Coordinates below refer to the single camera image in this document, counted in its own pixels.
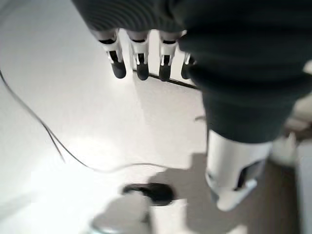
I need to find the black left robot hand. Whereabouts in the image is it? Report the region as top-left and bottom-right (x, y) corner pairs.
(70, 0), (312, 212)

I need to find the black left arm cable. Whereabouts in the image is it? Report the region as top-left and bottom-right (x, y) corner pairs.
(0, 70), (171, 174)

